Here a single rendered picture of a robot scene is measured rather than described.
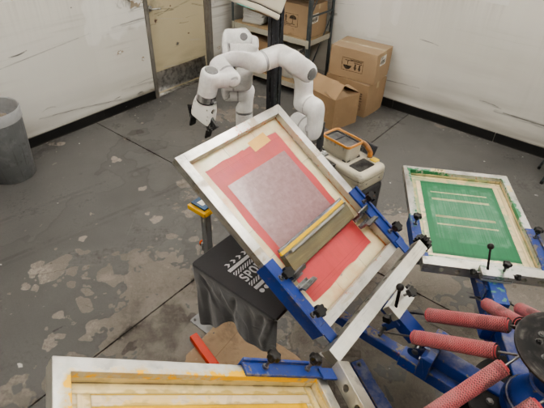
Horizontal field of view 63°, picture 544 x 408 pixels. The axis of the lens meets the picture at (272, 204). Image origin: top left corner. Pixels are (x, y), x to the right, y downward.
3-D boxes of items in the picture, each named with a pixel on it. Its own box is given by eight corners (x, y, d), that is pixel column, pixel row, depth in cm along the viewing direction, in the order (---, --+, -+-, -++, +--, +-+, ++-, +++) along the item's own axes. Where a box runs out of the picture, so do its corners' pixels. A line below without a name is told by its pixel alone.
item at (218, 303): (200, 325, 225) (193, 265, 199) (205, 320, 227) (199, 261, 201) (271, 379, 203) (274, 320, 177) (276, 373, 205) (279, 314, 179)
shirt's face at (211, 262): (192, 263, 200) (192, 263, 200) (255, 217, 228) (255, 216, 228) (276, 320, 177) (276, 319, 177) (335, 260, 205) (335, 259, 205)
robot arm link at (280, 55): (297, 69, 199) (320, 80, 190) (259, 85, 190) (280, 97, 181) (296, 32, 188) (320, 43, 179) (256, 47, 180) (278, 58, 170)
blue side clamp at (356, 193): (341, 198, 190) (350, 190, 184) (346, 193, 193) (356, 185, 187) (388, 252, 187) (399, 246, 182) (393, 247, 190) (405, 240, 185)
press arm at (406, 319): (376, 307, 165) (385, 303, 161) (384, 297, 168) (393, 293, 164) (409, 344, 163) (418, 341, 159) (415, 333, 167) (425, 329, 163)
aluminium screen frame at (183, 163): (171, 163, 158) (174, 158, 155) (274, 109, 195) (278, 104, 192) (316, 337, 152) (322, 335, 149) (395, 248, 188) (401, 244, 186)
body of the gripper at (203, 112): (222, 100, 176) (217, 123, 184) (204, 87, 179) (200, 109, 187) (208, 107, 171) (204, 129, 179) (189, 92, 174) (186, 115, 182)
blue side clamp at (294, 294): (255, 272, 155) (264, 265, 149) (265, 264, 158) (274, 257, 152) (312, 340, 152) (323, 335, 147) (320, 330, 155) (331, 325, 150)
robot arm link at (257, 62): (268, 75, 182) (223, 92, 173) (249, 57, 187) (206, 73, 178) (269, 57, 175) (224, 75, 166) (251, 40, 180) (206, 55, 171)
